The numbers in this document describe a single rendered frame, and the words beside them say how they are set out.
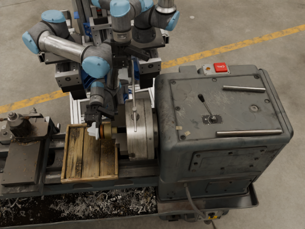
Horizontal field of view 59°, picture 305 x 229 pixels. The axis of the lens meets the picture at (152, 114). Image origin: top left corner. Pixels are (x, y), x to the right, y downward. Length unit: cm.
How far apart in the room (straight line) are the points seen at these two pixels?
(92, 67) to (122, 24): 28
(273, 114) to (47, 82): 251
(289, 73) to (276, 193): 148
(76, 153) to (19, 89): 182
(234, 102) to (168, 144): 38
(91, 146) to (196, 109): 67
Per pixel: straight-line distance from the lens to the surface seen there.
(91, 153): 160
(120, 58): 116
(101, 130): 139
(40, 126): 161
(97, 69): 128
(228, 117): 128
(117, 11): 108
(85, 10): 178
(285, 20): 426
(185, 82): 138
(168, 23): 156
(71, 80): 169
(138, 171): 154
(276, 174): 269
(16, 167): 159
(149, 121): 126
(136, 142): 127
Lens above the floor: 228
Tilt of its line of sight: 55 degrees down
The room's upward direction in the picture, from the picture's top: straight up
